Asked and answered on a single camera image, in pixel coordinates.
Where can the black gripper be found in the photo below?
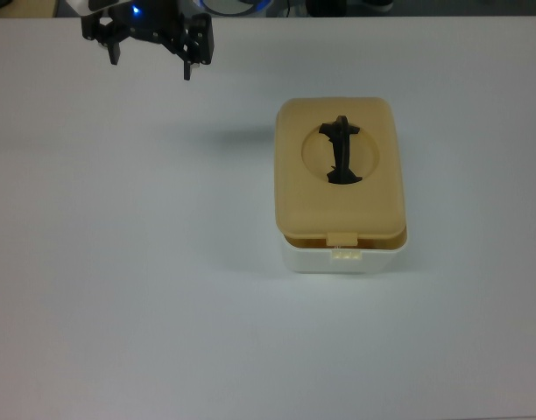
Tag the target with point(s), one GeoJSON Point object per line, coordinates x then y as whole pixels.
{"type": "Point", "coordinates": [154, 22]}

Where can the beige tool case lid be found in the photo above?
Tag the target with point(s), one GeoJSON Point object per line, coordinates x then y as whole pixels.
{"type": "Point", "coordinates": [338, 205]}

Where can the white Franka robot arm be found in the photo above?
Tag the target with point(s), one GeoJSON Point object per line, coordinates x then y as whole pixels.
{"type": "Point", "coordinates": [82, 3]}

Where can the round blue-rimmed object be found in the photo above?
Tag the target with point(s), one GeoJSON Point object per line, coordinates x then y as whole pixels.
{"type": "Point", "coordinates": [233, 6]}

